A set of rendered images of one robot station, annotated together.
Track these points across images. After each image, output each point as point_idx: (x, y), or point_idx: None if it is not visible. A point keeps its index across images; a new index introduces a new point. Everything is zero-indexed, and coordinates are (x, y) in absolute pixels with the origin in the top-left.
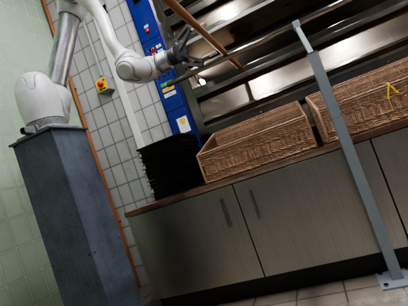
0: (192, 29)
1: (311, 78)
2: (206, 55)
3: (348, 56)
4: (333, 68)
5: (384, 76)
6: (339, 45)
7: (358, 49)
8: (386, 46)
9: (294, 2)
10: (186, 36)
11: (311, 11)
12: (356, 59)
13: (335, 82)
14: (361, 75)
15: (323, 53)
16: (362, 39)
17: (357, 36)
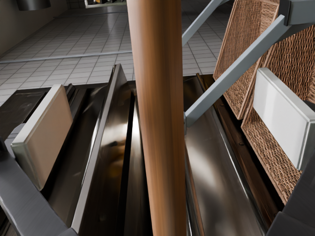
0: (25, 136)
1: (260, 214)
2: (291, 93)
3: (225, 172)
4: (244, 183)
5: (265, 140)
6: (202, 183)
7: (217, 163)
8: (223, 135)
9: (103, 210)
10: (36, 193)
11: (125, 220)
12: (234, 159)
13: (266, 194)
14: (261, 159)
15: (210, 202)
16: (202, 161)
17: (196, 165)
